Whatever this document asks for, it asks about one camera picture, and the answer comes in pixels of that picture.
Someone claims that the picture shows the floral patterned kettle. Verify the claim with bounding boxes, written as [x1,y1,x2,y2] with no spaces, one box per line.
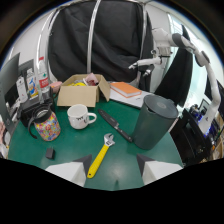
[27,102,62,142]

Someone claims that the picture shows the small black cube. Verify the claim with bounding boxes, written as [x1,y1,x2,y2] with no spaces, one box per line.
[45,147,56,160]

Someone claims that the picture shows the dark green cylindrical bin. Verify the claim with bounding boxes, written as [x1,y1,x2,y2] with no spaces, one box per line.
[131,94,180,151]

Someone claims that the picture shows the black chair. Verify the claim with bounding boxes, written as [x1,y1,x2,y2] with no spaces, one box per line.
[169,108,214,167]

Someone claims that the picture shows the white mug with eyelashes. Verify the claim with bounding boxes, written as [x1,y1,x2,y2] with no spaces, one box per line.
[66,103,98,130]

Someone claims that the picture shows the black kitchen knife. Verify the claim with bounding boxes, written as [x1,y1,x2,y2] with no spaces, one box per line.
[97,108,134,143]

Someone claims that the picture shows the black box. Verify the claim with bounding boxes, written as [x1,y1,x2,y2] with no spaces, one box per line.
[19,95,56,128]

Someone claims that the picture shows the open cardboard box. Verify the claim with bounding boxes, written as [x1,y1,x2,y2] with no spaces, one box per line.
[56,73,111,108]

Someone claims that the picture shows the pink cup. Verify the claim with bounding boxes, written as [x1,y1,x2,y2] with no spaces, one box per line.
[49,80,63,96]

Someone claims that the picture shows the orange book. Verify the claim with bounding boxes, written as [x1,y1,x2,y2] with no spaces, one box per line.
[110,81,143,99]

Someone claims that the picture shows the blue yellow snack packet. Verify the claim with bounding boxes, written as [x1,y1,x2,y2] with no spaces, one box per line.
[26,68,39,100]

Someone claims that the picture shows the white bottle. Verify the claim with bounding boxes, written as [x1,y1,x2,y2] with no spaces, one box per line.
[15,76,29,104]

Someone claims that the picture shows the clear water bottle red label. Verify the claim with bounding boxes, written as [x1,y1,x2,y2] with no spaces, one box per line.
[37,56,51,100]

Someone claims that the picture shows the black computer monitor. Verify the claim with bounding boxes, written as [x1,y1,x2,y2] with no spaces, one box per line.
[0,52,21,114]

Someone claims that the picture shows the black backdrop curtain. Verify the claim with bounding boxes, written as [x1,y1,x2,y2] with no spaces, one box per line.
[48,0,154,91]

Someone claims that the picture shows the yellow handled adjustable wrench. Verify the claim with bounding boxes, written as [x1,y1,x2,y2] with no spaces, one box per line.
[86,133,116,179]

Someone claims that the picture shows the silver metal frame pole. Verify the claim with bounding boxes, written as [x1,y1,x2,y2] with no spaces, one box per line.
[86,0,103,75]

